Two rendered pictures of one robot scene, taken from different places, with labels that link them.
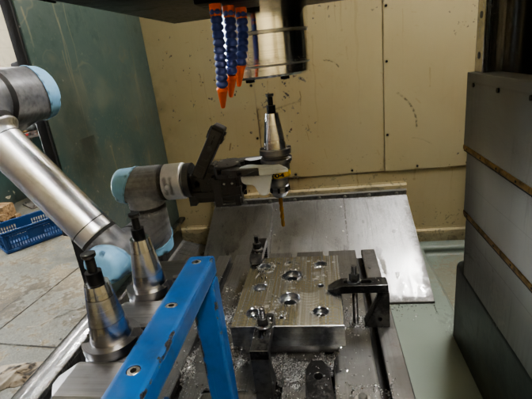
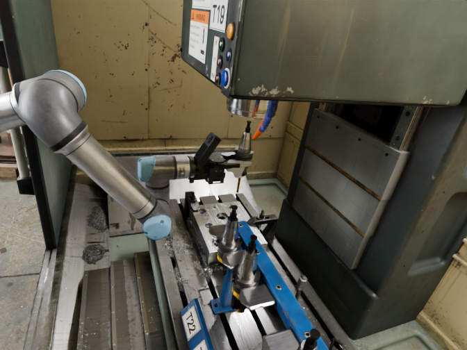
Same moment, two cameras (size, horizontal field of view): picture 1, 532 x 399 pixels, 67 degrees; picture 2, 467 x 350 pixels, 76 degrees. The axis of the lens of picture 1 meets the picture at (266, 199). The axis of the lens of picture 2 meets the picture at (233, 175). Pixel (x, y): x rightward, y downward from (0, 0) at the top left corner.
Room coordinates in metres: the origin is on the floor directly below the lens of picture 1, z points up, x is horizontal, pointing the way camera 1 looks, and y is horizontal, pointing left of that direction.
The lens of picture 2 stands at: (0.01, 0.52, 1.72)
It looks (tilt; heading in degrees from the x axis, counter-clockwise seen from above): 27 degrees down; 326
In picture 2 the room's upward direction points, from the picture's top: 9 degrees clockwise
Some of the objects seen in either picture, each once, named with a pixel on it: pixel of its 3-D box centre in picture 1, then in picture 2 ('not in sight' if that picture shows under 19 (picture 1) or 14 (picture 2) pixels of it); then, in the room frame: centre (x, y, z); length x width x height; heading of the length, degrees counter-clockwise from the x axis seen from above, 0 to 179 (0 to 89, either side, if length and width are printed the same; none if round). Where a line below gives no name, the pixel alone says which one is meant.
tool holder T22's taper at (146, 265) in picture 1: (144, 260); (231, 230); (0.49, 0.17, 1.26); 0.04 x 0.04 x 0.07
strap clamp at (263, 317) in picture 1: (265, 343); not in sight; (0.65, 0.03, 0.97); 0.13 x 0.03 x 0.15; 171
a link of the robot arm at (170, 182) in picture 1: (177, 181); (182, 167); (0.80, 0.18, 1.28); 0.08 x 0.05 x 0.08; 171
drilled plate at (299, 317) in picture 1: (291, 295); (225, 228); (0.81, -0.03, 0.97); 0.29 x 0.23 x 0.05; 171
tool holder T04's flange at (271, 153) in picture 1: (275, 153); (243, 153); (0.77, -0.03, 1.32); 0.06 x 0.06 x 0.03
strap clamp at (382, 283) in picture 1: (358, 294); (261, 224); (0.77, -0.18, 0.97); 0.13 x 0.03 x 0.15; 81
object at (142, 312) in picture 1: (134, 314); (236, 260); (0.44, 0.18, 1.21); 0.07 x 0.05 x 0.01; 81
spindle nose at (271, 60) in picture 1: (264, 41); (254, 92); (0.77, -0.03, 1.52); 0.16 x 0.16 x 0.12
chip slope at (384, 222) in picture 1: (306, 253); (187, 193); (1.42, -0.13, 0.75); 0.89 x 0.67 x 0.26; 81
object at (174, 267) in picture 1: (165, 270); (221, 230); (0.54, 0.16, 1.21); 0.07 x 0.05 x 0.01; 81
